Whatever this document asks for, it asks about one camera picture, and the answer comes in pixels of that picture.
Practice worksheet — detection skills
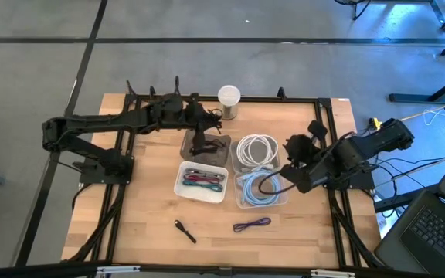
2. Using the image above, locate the purple braided cable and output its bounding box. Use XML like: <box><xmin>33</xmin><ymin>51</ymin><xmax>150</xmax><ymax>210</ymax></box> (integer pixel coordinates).
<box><xmin>232</xmin><ymin>217</ymin><xmax>273</xmax><ymax>234</ymax></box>

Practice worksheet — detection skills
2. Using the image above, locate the short black cable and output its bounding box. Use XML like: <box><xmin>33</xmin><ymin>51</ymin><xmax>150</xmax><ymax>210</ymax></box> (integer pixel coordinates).
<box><xmin>173</xmin><ymin>219</ymin><xmax>198</xmax><ymax>245</ymax></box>

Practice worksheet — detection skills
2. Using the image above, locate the black floor fan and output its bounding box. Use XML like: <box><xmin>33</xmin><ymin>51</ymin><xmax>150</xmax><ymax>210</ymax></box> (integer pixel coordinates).
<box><xmin>333</xmin><ymin>0</ymin><xmax>372</xmax><ymax>21</ymax></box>

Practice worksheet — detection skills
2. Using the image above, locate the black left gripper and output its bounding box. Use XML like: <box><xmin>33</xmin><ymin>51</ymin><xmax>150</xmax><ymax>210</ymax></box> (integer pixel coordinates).
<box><xmin>183</xmin><ymin>102</ymin><xmax>223</xmax><ymax>155</ymax></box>

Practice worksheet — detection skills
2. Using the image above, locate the clear plastic bin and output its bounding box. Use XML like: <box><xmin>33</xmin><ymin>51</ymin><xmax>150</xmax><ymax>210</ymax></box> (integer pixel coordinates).
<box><xmin>233</xmin><ymin>169</ymin><xmax>289</xmax><ymax>210</ymax></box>

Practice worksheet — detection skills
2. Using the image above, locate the white plastic bin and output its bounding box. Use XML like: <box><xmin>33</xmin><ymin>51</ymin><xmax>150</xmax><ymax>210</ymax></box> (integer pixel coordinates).
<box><xmin>173</xmin><ymin>160</ymin><xmax>229</xmax><ymax>205</ymax></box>

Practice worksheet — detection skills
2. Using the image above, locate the black open laptop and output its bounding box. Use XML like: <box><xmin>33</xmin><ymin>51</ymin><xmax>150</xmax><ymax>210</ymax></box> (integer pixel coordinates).
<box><xmin>373</xmin><ymin>188</ymin><xmax>445</xmax><ymax>278</ymax></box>

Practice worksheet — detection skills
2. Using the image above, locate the red cable bundle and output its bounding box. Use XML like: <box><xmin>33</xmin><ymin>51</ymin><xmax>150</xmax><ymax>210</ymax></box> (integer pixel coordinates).
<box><xmin>183</xmin><ymin>173</ymin><xmax>223</xmax><ymax>185</ymax></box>

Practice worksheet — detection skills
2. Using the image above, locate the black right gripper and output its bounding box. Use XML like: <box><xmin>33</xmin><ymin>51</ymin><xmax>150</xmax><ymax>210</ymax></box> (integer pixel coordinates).
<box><xmin>279</xmin><ymin>119</ymin><xmax>328</xmax><ymax>182</ymax></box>

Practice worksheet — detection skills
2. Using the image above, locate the black desk foot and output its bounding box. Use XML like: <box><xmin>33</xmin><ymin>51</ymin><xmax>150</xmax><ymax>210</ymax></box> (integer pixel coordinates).
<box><xmin>389</xmin><ymin>69</ymin><xmax>445</xmax><ymax>103</ymax></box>
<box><xmin>375</xmin><ymin>184</ymin><xmax>440</xmax><ymax>213</ymax></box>

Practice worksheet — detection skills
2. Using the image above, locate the silver metal bracket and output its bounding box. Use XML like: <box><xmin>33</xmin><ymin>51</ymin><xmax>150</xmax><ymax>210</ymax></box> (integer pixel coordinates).
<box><xmin>310</xmin><ymin>269</ymin><xmax>357</xmax><ymax>278</ymax></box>
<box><xmin>96</xmin><ymin>265</ymin><xmax>141</xmax><ymax>276</ymax></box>

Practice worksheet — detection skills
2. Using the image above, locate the white roll on metal cup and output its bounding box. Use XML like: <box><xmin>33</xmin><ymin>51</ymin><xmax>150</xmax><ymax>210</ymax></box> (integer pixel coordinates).
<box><xmin>216</xmin><ymin>84</ymin><xmax>243</xmax><ymax>121</ymax></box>

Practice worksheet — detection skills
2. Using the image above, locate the brown flat tray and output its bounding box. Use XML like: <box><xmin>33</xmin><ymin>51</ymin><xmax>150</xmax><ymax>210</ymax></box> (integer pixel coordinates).
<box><xmin>178</xmin><ymin>130</ymin><xmax>232</xmax><ymax>168</ymax></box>

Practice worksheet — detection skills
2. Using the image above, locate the grey cable bundle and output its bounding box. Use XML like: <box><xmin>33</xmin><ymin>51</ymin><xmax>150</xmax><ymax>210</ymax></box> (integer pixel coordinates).
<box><xmin>185</xmin><ymin>168</ymin><xmax>226</xmax><ymax>179</ymax></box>

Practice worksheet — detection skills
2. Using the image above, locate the teal braided cable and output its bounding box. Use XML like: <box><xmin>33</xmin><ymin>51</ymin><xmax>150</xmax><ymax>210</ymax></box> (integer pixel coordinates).
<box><xmin>182</xmin><ymin>179</ymin><xmax>224</xmax><ymax>193</ymax></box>

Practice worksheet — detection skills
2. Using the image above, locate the clear tray with white cable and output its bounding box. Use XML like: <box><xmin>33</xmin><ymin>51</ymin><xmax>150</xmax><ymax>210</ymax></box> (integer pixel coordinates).
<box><xmin>229</xmin><ymin>138</ymin><xmax>281</xmax><ymax>175</ymax></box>

